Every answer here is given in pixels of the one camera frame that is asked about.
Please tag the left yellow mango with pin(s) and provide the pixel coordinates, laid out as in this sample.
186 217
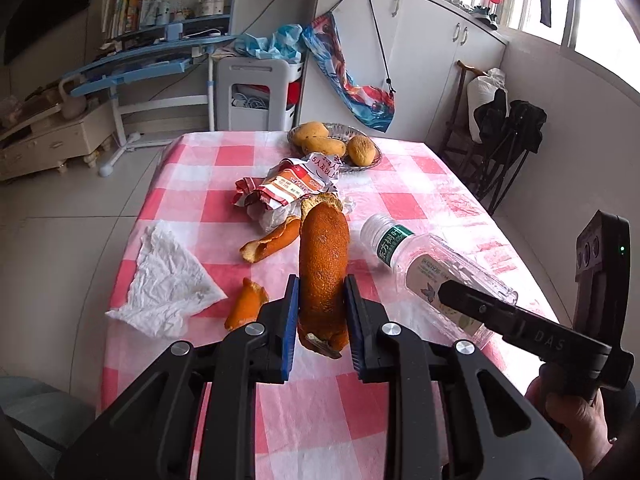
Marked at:
308 130

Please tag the clear plastic water bottle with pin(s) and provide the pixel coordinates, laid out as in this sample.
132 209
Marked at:
420 264

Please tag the white cabinet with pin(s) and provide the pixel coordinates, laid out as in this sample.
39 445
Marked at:
418 44

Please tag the middle yellow mango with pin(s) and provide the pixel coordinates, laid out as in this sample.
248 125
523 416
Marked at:
324 145

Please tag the blue study desk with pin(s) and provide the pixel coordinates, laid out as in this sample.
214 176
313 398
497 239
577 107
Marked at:
181 48

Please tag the crumpled white tissue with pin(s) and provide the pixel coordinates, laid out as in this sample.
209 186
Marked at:
169 286

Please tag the pink kettlebell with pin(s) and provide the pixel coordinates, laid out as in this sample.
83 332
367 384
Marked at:
73 106

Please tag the wooden chair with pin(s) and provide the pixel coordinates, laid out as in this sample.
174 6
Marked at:
464 71

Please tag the right yellow mango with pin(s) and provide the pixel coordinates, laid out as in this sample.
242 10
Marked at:
361 150

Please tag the small orange peel piece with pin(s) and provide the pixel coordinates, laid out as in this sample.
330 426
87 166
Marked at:
247 305

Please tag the yellow mango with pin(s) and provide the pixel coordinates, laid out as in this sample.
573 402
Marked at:
324 145
308 130
361 150

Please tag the curled orange peel strip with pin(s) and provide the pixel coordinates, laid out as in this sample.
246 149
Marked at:
284 235

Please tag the pink checkered tablecloth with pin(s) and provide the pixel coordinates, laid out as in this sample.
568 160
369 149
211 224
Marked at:
323 423

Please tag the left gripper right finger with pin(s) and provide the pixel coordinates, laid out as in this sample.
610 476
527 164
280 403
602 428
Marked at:
451 413

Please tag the blue plastic bag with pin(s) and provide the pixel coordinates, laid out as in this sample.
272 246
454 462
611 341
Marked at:
285 44

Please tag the row of books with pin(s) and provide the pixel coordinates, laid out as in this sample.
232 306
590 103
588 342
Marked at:
120 17

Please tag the cream tv stand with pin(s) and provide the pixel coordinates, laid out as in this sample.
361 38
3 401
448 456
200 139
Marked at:
27 151

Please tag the right hand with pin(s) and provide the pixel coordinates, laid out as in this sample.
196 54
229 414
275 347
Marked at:
585 422

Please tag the colourful hanging bag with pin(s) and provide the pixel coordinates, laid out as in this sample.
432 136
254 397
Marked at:
373 106

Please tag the large orange peel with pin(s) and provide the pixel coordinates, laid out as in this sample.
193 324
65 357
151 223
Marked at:
322 269

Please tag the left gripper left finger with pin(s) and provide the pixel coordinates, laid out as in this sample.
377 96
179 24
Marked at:
191 412

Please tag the red white snack wrapper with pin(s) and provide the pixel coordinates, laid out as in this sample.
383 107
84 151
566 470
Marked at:
280 194

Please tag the white plastic stool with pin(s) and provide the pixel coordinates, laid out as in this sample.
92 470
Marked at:
252 94

